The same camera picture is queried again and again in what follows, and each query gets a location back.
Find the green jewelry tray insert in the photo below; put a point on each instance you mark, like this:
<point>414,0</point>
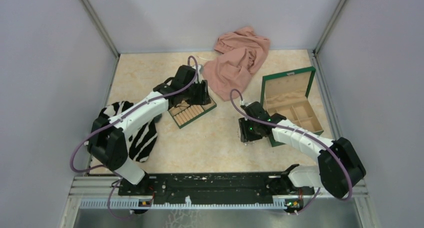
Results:
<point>184,113</point>

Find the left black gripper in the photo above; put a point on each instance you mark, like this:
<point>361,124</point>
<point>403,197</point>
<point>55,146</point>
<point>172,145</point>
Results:
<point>203,98</point>

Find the white cable tray rail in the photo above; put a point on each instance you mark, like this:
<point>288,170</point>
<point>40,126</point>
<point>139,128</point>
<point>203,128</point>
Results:
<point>140,204</point>

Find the green jewelry box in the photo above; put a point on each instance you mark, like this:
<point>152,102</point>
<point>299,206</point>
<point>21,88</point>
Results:
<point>286,93</point>

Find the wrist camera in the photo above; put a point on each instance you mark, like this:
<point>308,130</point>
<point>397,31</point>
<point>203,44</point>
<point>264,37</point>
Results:
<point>200,77</point>
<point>244,104</point>

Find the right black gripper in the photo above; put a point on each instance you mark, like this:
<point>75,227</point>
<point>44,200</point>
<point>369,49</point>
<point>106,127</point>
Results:
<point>245,136</point>

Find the silver pearl bangle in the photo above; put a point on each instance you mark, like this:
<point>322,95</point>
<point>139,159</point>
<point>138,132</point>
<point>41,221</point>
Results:
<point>246,143</point>

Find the white strip on table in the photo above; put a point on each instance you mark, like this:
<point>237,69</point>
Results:
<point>205,59</point>

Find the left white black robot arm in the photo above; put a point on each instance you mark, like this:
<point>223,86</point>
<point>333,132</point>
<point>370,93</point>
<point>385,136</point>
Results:
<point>111,138</point>

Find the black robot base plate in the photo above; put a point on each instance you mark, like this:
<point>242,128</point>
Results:
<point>233,188</point>

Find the zebra print pouch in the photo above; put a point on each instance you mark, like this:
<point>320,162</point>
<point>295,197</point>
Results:
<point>141,143</point>

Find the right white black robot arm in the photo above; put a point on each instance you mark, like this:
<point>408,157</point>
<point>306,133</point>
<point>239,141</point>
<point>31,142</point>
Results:
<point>338,167</point>

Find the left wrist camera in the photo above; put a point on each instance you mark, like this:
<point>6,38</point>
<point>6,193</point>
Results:
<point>200,77</point>

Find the pink cloth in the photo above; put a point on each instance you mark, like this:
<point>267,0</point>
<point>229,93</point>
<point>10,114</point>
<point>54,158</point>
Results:
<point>242,53</point>

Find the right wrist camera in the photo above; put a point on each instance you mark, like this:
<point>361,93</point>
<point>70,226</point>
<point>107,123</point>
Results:
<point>244,104</point>

